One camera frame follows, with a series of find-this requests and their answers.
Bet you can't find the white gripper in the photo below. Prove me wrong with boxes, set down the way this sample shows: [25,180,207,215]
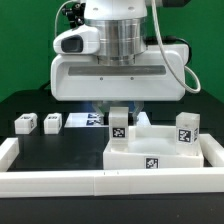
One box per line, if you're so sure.
[51,44,189,122]

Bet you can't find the white square table top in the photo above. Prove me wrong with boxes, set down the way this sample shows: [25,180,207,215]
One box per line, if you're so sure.
[103,125,204,170]

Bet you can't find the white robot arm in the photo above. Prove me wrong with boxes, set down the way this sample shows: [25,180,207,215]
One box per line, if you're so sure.
[50,0,191,109]

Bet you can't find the white marker sheet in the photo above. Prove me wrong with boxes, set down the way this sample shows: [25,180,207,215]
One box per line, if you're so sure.
[65,112,150,128]

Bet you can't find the white U-shaped fence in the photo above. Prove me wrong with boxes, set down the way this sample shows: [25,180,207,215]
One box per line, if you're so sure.
[0,134,224,198]

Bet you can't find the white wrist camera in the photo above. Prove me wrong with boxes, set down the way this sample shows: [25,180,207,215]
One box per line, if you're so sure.
[53,25,100,54]

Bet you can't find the grey cable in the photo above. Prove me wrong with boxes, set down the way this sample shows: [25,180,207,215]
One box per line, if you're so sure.
[54,0,81,38]

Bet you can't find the black cable bundle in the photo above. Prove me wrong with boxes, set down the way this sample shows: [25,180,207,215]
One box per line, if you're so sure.
[38,1,88,91]

